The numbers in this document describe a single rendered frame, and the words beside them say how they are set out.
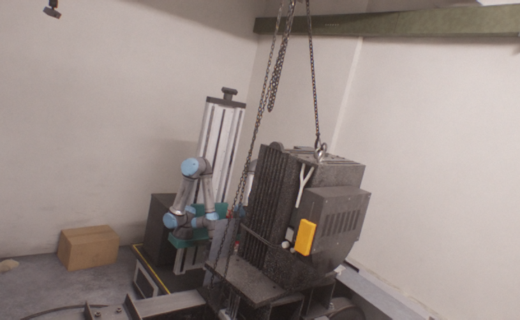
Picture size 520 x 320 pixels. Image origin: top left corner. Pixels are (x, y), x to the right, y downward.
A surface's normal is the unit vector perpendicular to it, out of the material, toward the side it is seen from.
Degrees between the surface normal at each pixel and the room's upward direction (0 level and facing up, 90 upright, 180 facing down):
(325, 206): 90
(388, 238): 90
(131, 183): 90
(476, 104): 90
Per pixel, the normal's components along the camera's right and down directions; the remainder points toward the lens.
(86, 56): 0.58, 0.26
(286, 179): -0.69, -0.03
